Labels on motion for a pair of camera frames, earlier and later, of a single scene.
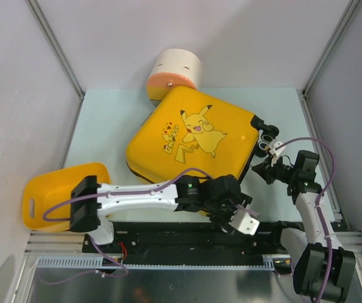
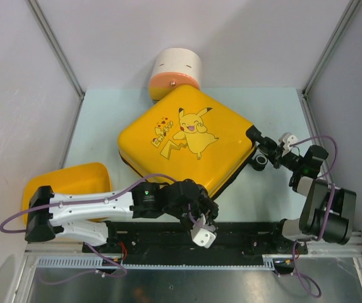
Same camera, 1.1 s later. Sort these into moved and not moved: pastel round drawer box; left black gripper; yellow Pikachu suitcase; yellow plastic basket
Moved: yellow Pikachu suitcase; left black gripper
Not moved: pastel round drawer box; yellow plastic basket
